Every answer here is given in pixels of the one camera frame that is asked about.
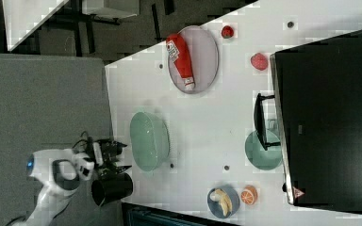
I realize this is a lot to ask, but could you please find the red ketchup bottle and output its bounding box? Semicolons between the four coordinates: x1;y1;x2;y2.
166;34;195;90

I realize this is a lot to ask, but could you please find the small red strawberry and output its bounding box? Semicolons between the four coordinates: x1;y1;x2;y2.
222;25;234;39

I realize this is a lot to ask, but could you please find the orange slice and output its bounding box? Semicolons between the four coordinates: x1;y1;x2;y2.
240;186;258;205

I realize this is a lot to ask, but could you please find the mint green strainer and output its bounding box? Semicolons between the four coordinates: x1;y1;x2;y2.
130;112;170;172

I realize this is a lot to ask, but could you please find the blue bowl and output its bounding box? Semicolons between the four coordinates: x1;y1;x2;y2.
207;185;239;218

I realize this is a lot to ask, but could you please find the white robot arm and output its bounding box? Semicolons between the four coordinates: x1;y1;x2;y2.
6;137;134;226

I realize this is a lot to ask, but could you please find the peeled banana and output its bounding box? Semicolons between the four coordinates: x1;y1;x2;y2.
209;188;232;217

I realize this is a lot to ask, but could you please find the grey round plate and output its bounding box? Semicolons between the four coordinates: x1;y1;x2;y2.
168;25;219;94

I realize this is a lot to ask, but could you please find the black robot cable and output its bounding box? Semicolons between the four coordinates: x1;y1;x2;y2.
71;131;95;152

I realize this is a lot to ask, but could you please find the black toaster oven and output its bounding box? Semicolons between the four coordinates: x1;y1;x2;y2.
254;29;362;214

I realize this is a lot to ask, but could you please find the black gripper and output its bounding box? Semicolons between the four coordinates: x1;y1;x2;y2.
86;137;130;178

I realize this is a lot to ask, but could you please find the black cylinder cup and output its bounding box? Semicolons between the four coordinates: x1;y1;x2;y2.
91;173;133;206

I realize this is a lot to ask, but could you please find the large red strawberry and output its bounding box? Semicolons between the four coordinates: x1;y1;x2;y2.
251;53;268;71

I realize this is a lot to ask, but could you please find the blue metal frame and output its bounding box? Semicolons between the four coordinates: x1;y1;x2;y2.
122;202;237;226

